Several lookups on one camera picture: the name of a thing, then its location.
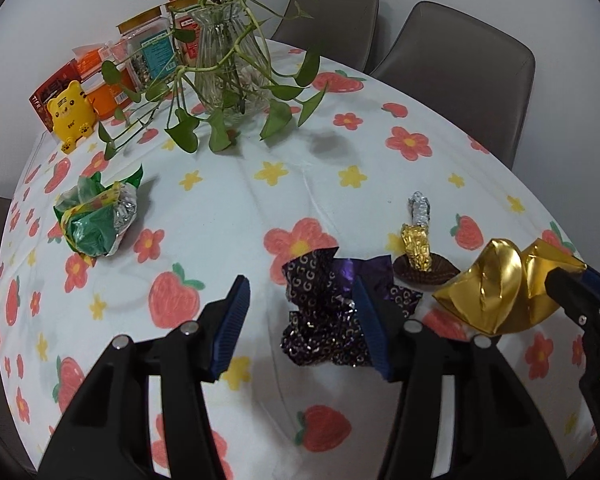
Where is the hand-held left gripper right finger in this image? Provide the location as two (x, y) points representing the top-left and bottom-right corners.
(354, 272), (567, 480)

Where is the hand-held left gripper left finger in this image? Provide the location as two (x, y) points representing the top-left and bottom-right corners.
(37, 274), (252, 480)

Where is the dark purple patterned wrapper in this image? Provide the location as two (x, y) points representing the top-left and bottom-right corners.
(280, 247), (423, 368)

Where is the gold foil wrapper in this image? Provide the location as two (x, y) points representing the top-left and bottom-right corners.
(432, 238), (588, 337)

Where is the brown paper candy cup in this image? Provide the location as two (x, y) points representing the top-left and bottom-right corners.
(392, 255), (460, 286)

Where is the crumpled gold foil stick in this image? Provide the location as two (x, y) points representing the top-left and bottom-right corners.
(401, 225), (434, 272)

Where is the crumpled silver foil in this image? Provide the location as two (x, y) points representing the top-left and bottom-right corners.
(407, 191), (433, 231)

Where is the floral strawberry tablecloth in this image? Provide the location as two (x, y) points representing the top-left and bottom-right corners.
(0, 40), (600, 480)

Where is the green snack packet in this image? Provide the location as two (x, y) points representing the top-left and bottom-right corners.
(54, 164), (146, 259)

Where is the green vine plant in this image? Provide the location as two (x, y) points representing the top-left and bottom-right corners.
(97, 0), (331, 161)

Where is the glass vase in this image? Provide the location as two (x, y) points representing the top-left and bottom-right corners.
(185, 2), (274, 122)

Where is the orange round container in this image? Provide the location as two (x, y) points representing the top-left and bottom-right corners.
(82, 67), (137, 122)

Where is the yellow tiger toy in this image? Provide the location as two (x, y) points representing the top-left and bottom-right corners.
(46, 80), (99, 154)

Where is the blue label jar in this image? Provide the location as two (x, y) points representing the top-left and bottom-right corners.
(117, 7), (179, 94)

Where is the red label jar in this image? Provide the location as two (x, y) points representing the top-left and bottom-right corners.
(167, 0), (203, 69)

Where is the red box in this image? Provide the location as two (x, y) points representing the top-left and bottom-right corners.
(29, 60), (81, 126)

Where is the orange box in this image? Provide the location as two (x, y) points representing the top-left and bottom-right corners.
(72, 42), (113, 82)

